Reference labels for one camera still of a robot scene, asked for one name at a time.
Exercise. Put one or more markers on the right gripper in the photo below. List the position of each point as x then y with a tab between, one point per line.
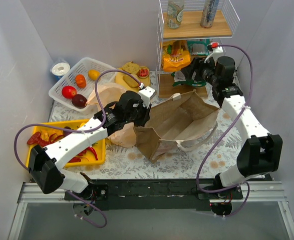
193	70

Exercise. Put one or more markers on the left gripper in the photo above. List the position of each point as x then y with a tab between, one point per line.
143	115

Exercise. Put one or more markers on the orange mango gummy packet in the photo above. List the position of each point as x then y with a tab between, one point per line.
175	55

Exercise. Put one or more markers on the teal snack packet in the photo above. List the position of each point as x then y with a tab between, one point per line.
198	47

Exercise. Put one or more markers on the peach plastic grocery bag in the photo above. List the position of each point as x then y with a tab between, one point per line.
109	93

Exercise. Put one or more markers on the brown burlap tote bag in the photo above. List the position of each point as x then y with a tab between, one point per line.
184	122

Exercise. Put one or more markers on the clear glass bottle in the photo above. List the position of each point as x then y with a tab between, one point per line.
174	13

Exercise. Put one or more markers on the silver drink can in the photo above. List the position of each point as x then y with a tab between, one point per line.
208	13

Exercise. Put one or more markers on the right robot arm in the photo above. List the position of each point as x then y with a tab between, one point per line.
261	150

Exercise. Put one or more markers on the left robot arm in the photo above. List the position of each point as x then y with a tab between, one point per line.
46	165

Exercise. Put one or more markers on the green white snack packet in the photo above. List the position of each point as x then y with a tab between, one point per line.
179	80

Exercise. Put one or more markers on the bread slice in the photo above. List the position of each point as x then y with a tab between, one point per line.
130	81

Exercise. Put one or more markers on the yellow bread tray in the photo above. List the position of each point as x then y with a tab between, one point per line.
119	80

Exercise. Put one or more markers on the round bread loaf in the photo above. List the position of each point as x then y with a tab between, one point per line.
131	68

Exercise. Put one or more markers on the yellow mango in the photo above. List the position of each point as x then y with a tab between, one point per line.
93	74

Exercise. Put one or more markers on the dark red plum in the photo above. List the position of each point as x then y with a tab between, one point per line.
79	101

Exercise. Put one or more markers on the small orange pumpkin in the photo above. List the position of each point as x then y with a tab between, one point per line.
80	81

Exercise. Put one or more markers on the white plastic basket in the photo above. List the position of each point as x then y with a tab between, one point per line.
82	67

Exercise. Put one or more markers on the red chili pepper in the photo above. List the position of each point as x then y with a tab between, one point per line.
81	156

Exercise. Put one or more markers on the white tape roll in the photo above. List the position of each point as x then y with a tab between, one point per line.
60	69

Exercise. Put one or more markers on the yellow bell pepper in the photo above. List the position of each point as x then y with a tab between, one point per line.
49	134

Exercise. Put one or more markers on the floral table mat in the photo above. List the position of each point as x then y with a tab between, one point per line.
129	163

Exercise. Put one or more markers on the yellow vegetable tray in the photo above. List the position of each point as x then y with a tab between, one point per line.
74	125

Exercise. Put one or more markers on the red toy lobster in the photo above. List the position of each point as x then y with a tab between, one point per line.
36	139

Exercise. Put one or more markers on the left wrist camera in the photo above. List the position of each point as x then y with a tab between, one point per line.
147	94

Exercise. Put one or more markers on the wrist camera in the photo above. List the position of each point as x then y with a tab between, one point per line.
215	51
147	94

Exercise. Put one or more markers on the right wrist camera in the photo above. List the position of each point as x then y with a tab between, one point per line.
215	51

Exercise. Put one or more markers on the white wire shelf rack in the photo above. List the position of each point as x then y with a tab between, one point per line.
185	32

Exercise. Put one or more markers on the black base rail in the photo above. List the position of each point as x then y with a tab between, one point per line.
148	194

